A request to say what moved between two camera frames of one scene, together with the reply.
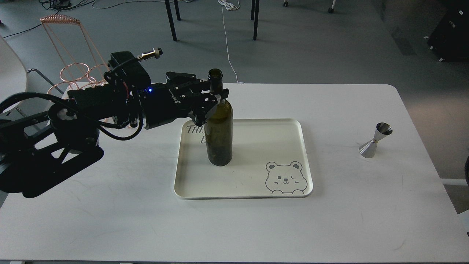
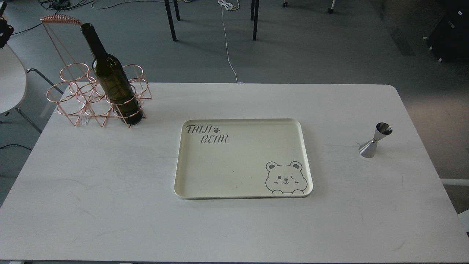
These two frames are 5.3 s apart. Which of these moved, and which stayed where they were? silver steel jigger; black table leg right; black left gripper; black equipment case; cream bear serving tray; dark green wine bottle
Moved: dark green wine bottle; black left gripper
Stayed: silver steel jigger; black table leg right; cream bear serving tray; black equipment case
